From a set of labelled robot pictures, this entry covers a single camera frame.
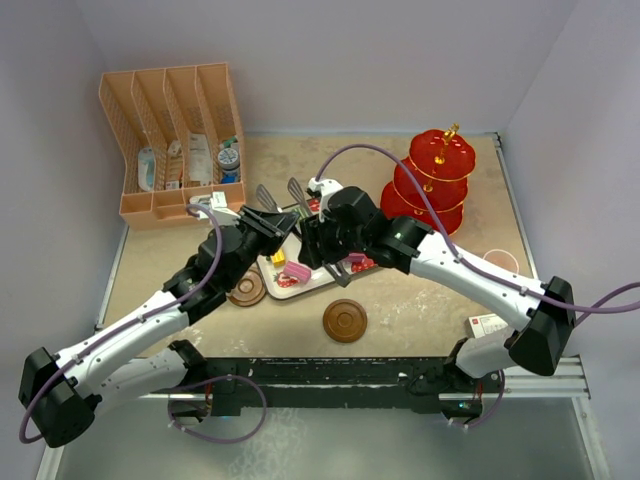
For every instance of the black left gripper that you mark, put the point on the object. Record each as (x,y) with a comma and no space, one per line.
(274,225)

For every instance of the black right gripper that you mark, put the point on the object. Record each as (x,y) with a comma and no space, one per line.
(313,231)

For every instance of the metal serving tongs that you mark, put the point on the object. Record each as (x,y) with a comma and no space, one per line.
(265,198)

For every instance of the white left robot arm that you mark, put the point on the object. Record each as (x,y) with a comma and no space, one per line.
(63,393)

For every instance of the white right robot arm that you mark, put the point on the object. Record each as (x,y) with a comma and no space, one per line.
(539,321)

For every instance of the yellow toy cake slice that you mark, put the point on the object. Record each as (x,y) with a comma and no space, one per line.
(278,259)

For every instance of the pink toy cake slice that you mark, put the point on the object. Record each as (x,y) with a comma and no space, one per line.
(298,271)

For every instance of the white strawberry tray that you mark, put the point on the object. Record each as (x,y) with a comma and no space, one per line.
(282,287)

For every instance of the brown coaster by mug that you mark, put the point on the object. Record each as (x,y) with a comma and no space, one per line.
(250,289)

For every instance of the blue white round tin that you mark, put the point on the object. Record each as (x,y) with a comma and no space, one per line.
(228,159)

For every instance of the white sachet packet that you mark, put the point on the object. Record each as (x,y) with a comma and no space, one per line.
(200,161)

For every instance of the brown coaster centre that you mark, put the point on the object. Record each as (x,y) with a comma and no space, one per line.
(345,321)

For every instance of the red three-tier stand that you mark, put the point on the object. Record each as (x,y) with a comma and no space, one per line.
(441,161)

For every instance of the small boxed packets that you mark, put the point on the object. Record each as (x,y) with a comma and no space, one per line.
(174,166)

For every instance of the pink desk organizer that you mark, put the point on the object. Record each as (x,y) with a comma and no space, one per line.
(180,134)

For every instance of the blue white pouch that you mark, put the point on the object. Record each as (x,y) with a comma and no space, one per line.
(146,169)

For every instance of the clear plastic cup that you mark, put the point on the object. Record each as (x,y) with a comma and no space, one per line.
(502,259)

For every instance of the white red card box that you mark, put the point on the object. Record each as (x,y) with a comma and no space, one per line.
(482,325)

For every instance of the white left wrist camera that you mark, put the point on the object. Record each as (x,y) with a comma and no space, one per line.
(216,204)

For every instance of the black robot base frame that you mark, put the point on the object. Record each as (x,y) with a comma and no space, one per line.
(423,385)

